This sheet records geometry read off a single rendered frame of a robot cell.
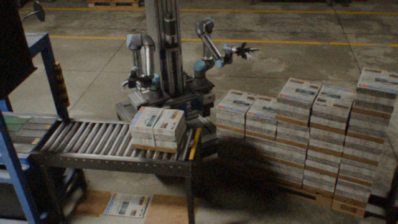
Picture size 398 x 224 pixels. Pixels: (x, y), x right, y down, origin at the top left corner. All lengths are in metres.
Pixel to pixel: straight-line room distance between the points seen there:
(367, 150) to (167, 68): 1.97
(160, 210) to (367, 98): 2.07
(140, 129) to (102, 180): 1.29
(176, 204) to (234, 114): 1.03
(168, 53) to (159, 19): 0.33
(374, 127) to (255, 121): 0.99
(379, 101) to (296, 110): 0.65
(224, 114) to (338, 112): 1.02
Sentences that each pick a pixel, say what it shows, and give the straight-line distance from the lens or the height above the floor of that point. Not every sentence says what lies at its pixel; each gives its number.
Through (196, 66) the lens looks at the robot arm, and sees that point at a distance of 3.96.
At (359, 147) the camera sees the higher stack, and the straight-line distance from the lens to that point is 3.48.
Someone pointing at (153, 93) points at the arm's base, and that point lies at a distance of 3.85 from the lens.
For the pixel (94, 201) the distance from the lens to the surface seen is 4.07.
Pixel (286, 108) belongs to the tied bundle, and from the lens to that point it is 3.42.
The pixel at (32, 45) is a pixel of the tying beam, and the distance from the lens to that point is 3.53.
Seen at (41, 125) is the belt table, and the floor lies 0.80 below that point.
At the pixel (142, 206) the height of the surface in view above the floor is 0.01.
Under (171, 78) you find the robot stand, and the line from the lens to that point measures 3.97.
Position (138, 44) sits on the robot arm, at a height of 1.39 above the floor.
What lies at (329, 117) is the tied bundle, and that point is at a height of 0.97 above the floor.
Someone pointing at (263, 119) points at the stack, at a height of 0.81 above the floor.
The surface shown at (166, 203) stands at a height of 0.00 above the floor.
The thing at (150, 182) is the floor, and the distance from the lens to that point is 4.15.
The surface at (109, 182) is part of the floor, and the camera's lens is 4.23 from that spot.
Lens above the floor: 2.75
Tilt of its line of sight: 33 degrees down
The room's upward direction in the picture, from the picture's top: 2 degrees counter-clockwise
